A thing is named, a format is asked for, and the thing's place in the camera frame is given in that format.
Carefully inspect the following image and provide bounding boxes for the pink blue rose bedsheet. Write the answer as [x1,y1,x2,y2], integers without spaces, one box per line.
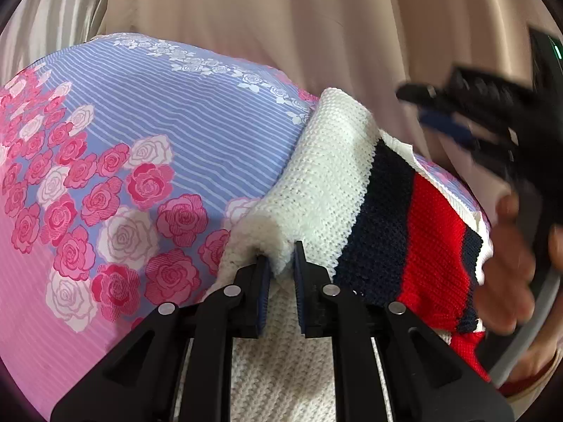
[0,33,491,422]

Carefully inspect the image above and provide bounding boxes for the beige cloth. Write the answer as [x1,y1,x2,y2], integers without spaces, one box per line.
[94,0,563,238]

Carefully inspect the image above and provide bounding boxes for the white satin curtain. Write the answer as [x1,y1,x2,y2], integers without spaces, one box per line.
[0,0,117,82]

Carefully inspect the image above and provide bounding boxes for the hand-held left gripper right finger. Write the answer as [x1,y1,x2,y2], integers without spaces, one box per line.
[294,241,515,422]

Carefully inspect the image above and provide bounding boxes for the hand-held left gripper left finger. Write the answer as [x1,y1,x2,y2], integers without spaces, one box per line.
[50,255,271,422]

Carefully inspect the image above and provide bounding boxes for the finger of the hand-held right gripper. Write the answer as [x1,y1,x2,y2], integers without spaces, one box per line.
[419,112,517,163]
[396,80,460,106]

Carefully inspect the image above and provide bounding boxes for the person's right hand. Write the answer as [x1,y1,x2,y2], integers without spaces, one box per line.
[474,192,563,381]

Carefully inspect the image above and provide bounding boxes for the white knit striped sweater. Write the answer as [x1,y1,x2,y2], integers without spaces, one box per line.
[176,88,493,422]

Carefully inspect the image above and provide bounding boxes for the grey cable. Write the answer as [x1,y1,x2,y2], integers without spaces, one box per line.
[486,264,560,376]

